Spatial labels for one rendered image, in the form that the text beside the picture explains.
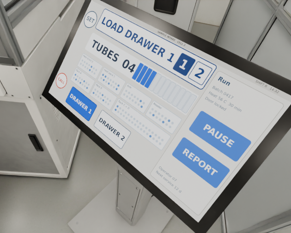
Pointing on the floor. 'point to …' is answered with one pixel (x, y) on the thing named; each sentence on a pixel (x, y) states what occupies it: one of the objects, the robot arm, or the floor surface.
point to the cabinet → (31, 137)
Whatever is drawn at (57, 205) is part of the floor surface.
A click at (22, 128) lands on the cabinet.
